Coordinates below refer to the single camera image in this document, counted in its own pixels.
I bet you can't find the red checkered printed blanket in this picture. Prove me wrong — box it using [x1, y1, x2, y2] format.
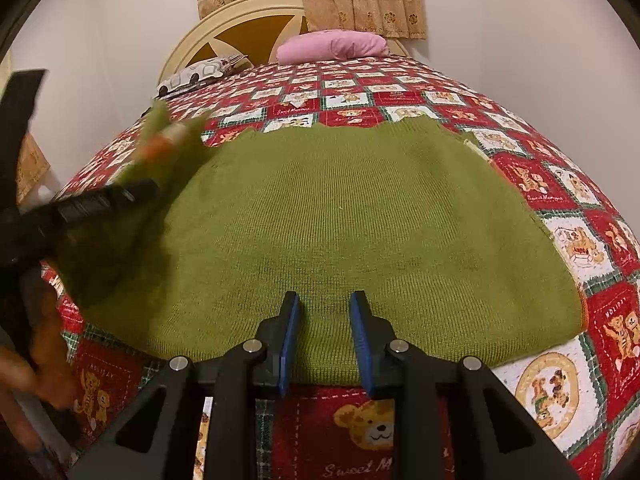
[40, 55, 640, 480]

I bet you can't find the pink pillow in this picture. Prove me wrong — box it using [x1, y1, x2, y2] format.
[276, 30, 391, 65]

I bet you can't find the yellow lace cloth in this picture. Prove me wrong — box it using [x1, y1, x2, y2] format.
[16, 132, 52, 203]

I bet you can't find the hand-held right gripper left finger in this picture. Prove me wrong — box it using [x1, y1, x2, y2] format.
[67, 292, 302, 480]

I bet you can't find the green orange striped sweater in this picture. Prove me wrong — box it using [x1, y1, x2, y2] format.
[50, 97, 588, 387]

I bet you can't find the cream wooden headboard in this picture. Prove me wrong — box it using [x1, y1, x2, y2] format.
[157, 0, 411, 86]

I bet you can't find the white car print pillow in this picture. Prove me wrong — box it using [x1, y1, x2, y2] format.
[155, 54, 250, 99]

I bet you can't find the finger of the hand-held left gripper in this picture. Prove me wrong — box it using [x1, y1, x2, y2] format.
[56, 181, 161, 226]

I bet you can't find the person's left hand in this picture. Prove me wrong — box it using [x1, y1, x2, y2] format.
[0, 285, 77, 456]

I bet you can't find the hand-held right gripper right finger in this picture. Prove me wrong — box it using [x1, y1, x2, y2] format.
[349, 291, 576, 480]

